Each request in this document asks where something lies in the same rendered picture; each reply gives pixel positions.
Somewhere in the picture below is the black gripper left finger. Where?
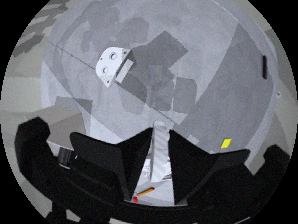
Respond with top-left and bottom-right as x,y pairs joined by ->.
69,128 -> 153,201

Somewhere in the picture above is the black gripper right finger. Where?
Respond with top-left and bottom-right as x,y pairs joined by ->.
168,129 -> 250,205

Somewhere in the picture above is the orange flat bar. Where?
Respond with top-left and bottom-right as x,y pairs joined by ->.
136,186 -> 154,196

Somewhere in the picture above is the yellow flat square plate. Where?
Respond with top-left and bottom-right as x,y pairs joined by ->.
221,139 -> 231,148

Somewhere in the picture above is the dark grey narrow bar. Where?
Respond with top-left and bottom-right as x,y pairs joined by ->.
262,55 -> 267,80

